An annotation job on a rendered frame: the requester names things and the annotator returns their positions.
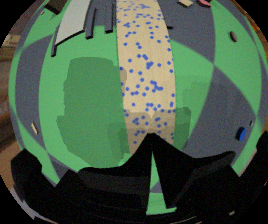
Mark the small red block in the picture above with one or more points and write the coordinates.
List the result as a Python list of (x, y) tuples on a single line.
[(202, 3)]

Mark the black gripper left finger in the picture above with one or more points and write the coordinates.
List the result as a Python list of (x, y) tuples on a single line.
[(132, 178)]

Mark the blue disc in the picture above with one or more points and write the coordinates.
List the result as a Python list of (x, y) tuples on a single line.
[(239, 135)]

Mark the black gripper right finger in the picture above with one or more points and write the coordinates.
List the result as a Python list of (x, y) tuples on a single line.
[(177, 171)]

